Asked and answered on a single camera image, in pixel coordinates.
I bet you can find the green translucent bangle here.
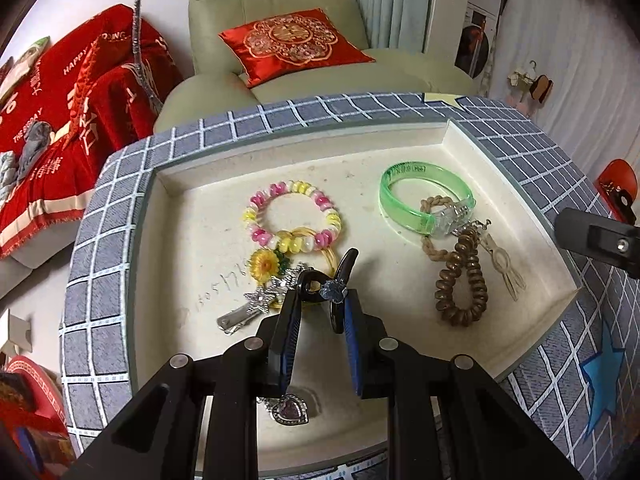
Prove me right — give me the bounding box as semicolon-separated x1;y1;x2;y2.
378;161;476;238

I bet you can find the red printed blanket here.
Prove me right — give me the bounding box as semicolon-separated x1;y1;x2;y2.
0;4;183;261

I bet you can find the pale blue curtain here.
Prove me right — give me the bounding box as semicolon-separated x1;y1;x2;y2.
335;0;441;53

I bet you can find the red embroidered cushion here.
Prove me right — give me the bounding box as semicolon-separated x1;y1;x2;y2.
218;7;377;89

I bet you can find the grey box with white lining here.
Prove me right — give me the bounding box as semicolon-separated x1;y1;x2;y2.
122;119;583;476

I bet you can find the round red box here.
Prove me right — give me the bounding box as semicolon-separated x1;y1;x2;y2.
0;355;71;480

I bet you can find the pale knitted garment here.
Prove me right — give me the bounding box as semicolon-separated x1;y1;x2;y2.
0;152;16;206

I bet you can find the hanger with pink ornaments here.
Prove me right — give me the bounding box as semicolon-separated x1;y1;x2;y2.
507;60;553;111

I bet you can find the pink yellow beaded bracelet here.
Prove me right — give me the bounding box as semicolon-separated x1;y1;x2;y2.
241;180;343;255

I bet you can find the yellow flower hair tie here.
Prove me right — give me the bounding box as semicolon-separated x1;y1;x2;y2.
249;226;343;283

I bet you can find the white green printed pillow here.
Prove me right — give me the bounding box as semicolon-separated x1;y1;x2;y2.
0;36;51;106

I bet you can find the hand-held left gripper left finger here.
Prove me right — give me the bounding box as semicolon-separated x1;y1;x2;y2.
75;285;303;480

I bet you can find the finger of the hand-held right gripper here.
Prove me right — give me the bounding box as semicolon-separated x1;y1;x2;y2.
554;207;640;281

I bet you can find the grey grid mat with stars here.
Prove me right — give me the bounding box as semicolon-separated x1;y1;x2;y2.
57;91;640;480

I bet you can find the cream alligator hair clip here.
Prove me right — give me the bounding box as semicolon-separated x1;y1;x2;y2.
475;220;528;303

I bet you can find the white washing machine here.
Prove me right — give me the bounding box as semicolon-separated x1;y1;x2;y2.
455;0;516;81

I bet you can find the brown spiral hair tie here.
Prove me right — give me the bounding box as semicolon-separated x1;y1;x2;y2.
434;229;488;328

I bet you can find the heart shaped rhinestone brooch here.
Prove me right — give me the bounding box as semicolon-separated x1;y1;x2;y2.
257;392;321;428

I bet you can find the grey folded garment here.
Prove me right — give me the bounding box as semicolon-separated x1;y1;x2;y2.
15;121;55;181

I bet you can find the black hair claw clip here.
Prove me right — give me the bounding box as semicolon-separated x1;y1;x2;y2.
295;247;361;333

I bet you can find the silver gooseneck stand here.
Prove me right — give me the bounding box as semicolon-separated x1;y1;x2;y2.
131;0;163;111

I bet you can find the silver star hair clip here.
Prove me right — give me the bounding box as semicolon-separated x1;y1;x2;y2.
216;262;308;336

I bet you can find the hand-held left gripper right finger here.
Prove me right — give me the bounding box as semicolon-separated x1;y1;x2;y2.
341;287;583;480

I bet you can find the brown braided bracelet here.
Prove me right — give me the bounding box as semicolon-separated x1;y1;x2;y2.
419;195;466;263

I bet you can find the white cardboard piece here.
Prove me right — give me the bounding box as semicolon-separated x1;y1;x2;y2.
0;307;33;356

